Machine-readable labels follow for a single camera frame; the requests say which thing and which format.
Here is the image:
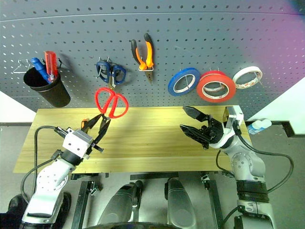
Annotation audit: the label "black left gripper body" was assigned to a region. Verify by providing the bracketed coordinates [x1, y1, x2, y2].
[80, 126, 105, 158]

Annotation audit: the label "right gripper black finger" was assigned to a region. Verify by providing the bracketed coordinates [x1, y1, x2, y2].
[182, 105, 211, 122]
[179, 124, 211, 150]

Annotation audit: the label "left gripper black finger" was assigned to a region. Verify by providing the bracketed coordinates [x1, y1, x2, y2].
[92, 116, 112, 146]
[81, 114, 103, 132]

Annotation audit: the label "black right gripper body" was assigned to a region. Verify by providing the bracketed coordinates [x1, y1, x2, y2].
[201, 114, 226, 145]

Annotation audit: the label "wide red tape roll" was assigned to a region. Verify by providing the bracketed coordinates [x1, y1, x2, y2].
[196, 73, 237, 104]

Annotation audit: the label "red handled scissors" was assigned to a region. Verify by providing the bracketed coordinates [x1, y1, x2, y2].
[95, 87, 130, 119]

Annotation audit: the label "orange black needle-nose pliers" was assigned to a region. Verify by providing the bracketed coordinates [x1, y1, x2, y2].
[130, 33, 154, 84]

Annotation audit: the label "grey metal pegboard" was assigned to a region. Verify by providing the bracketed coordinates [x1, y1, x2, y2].
[0, 0, 305, 120]

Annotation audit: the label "blue tape roll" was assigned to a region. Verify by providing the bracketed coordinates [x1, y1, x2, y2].
[167, 67, 201, 97]

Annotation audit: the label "white bottle blue label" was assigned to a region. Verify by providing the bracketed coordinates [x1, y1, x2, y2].
[258, 119, 273, 130]
[246, 121, 263, 135]

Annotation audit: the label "black plastic cup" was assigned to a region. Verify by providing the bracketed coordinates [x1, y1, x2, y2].
[23, 67, 71, 108]

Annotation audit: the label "white tape roll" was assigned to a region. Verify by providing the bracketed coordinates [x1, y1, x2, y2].
[232, 66, 264, 90]

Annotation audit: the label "dark grey rounded shell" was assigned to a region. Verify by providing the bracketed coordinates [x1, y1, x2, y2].
[96, 180, 144, 226]
[164, 177, 198, 229]

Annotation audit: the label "black round bulky object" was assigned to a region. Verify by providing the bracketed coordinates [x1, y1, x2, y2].
[0, 192, 72, 229]

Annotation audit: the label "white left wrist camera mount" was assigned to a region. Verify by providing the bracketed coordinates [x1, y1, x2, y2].
[62, 128, 94, 159]

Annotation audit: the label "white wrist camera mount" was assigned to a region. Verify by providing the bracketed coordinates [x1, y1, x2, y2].
[213, 105, 244, 150]
[62, 128, 94, 159]

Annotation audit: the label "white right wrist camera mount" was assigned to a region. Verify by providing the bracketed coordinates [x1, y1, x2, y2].
[213, 105, 244, 150]

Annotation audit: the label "blue handled scissors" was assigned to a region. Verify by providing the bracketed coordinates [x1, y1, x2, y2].
[95, 60, 127, 90]

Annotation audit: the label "black metal table frame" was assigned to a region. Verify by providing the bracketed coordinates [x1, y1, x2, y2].
[71, 171, 224, 229]

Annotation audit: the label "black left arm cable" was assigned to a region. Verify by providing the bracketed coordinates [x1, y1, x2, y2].
[20, 125, 72, 199]

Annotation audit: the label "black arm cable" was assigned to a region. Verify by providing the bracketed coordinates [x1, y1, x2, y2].
[215, 119, 295, 193]
[20, 125, 72, 199]

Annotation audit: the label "silver wire loop hook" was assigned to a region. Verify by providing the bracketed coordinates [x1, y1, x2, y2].
[138, 54, 154, 72]
[13, 59, 31, 73]

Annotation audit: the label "red handled screwdriver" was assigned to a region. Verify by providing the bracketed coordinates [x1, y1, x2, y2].
[43, 50, 60, 82]

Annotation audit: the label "blue handled screwdriver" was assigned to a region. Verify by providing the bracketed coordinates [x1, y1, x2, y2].
[30, 57, 52, 84]

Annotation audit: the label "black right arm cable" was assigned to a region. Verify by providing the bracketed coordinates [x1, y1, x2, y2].
[215, 119, 295, 193]

